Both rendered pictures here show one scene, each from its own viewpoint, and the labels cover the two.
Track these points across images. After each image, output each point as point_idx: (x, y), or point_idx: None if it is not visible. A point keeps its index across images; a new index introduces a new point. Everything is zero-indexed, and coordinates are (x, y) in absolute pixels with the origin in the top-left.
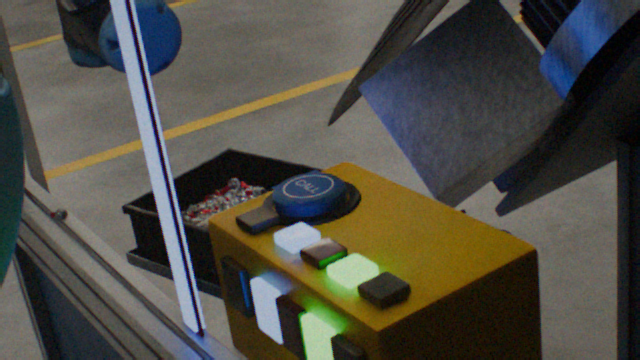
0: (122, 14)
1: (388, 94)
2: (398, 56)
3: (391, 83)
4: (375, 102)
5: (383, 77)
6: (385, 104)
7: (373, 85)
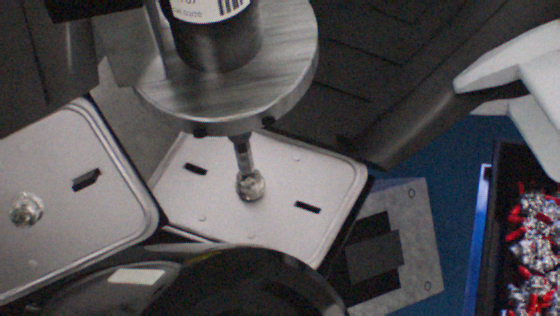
0: None
1: (374, 184)
2: (369, 194)
3: (372, 187)
4: (392, 179)
5: (387, 185)
6: (376, 182)
7: (400, 181)
